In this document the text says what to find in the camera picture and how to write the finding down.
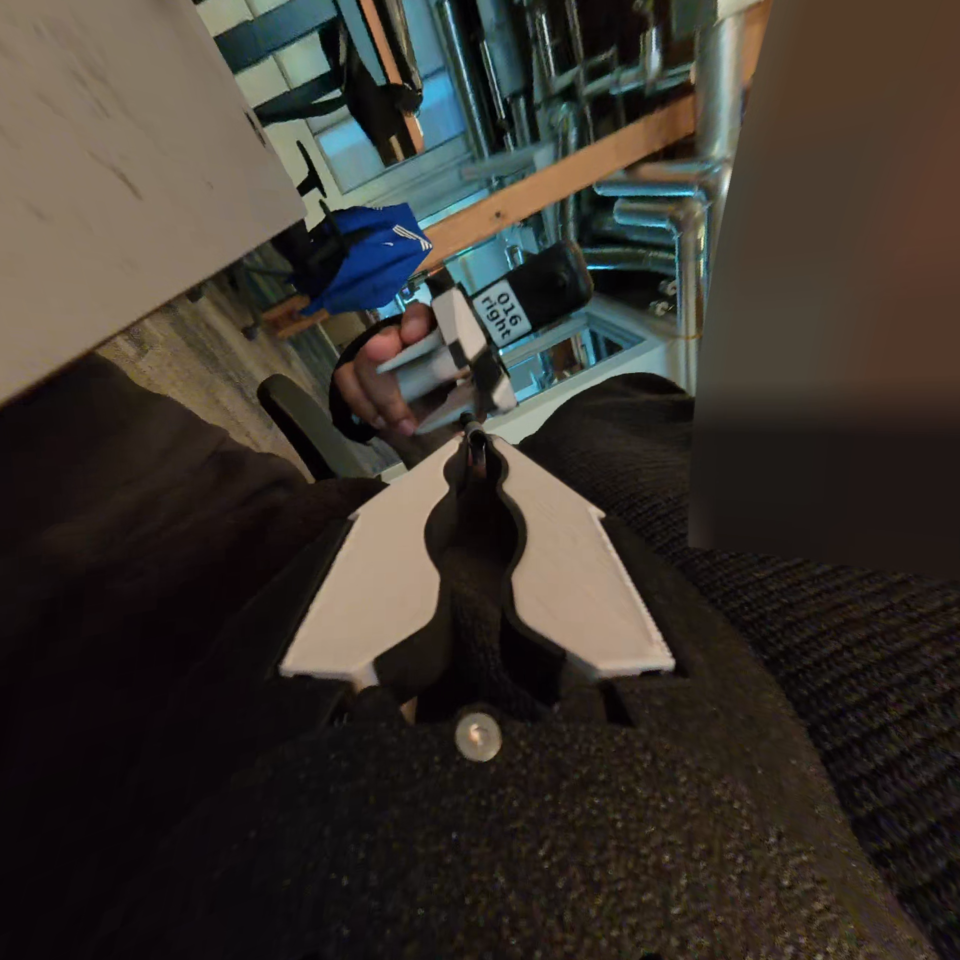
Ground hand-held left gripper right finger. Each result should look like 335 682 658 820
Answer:
480 438 676 684

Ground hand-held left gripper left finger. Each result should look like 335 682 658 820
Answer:
279 437 470 687

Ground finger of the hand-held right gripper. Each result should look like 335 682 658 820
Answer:
414 386 485 438
429 287 520 415

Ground black toy pin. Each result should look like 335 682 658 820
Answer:
459 411 490 481

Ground person's right hand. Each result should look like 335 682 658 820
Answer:
333 303 451 438

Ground wooden beam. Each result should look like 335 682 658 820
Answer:
420 90 702 271

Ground blue jacket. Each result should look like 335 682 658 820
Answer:
288 201 435 316

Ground black chair armrest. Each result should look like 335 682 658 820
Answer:
257 373 354 481

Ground metal ceiling ducts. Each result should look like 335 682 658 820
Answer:
435 0 751 339

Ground black bag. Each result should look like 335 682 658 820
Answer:
341 45 425 162

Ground person's leg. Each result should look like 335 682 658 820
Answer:
0 352 391 960

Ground wood-edged desk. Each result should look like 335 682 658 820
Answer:
330 0 426 168

